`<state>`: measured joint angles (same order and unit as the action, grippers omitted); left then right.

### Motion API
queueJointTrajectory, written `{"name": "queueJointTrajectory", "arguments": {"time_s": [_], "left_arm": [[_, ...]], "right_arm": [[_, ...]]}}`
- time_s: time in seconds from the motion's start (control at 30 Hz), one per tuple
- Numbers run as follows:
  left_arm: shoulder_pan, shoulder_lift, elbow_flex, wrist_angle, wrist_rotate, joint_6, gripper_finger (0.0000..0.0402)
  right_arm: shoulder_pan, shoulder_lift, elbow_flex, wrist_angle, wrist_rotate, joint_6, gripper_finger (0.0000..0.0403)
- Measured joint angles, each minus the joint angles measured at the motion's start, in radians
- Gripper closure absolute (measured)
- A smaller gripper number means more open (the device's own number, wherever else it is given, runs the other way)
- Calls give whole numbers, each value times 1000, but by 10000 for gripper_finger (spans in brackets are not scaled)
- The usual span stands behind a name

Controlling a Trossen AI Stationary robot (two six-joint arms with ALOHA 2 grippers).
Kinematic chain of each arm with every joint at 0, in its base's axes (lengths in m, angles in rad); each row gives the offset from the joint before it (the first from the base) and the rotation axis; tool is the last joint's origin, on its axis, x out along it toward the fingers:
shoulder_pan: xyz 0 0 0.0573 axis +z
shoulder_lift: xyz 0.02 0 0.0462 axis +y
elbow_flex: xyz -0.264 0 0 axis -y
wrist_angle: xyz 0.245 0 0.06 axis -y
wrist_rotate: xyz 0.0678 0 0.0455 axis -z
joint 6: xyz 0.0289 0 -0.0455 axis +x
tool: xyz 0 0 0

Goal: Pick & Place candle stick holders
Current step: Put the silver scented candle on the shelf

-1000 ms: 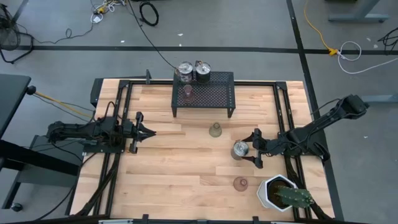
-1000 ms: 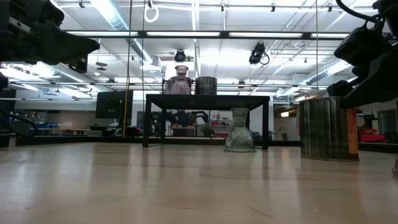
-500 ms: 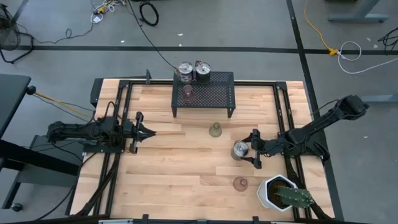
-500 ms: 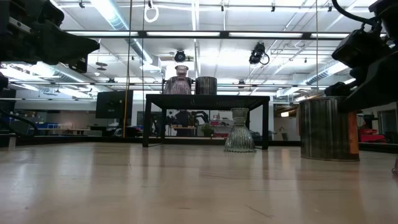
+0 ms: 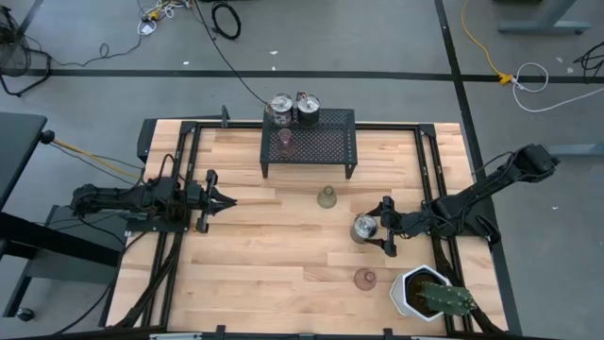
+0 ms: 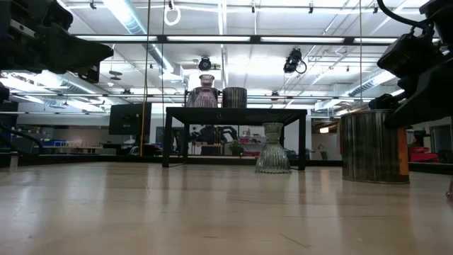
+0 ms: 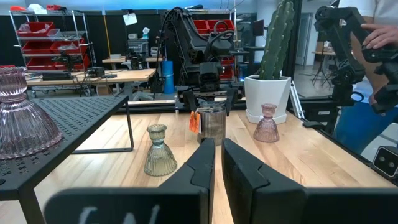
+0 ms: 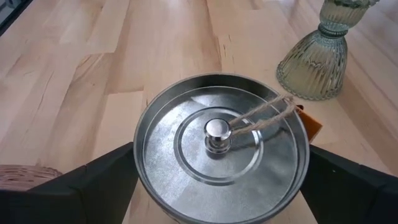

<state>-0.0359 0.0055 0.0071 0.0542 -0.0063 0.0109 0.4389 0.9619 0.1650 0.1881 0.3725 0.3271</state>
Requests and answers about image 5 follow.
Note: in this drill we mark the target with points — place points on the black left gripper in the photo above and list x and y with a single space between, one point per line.
205 198

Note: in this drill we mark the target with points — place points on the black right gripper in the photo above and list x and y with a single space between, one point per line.
401 223

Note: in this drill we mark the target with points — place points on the orange label candle tin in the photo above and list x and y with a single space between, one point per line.
361 229

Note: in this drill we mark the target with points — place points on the green glass candlestick holder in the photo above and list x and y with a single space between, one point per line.
326 198

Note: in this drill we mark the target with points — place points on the pink glass candlestick holder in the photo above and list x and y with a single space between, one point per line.
364 279
285 144

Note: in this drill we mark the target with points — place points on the floral label candle tin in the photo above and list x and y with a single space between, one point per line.
281 106

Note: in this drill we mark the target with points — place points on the dark striped candle tin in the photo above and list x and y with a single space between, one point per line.
309 111

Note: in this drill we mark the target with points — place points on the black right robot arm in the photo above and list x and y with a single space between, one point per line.
472 198

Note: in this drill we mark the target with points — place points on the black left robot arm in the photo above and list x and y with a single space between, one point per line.
113 198

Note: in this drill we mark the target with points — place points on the white hexagonal planter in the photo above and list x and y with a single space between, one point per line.
398 293

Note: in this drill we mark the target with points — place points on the black table clamp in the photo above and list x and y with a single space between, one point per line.
225 115

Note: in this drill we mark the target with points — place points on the black control box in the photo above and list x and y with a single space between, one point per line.
146 141

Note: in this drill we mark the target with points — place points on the black perforated metal shelf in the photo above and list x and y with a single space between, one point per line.
330 141

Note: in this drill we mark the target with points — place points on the green cactus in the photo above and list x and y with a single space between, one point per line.
446 300

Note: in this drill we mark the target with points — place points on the grey desk foot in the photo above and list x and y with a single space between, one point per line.
575 150

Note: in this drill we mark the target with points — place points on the black desk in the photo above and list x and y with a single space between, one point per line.
19 141

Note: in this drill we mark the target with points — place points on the black caster wheel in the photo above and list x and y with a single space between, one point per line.
25 314

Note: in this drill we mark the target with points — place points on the black mesh fan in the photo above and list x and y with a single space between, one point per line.
14 56

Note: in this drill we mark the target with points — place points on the grey desk leg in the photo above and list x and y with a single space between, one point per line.
542 26

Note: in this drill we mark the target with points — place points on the black aluminium table frame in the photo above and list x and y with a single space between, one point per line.
387 126

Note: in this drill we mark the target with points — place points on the grey metal bracket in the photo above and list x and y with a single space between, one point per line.
174 336

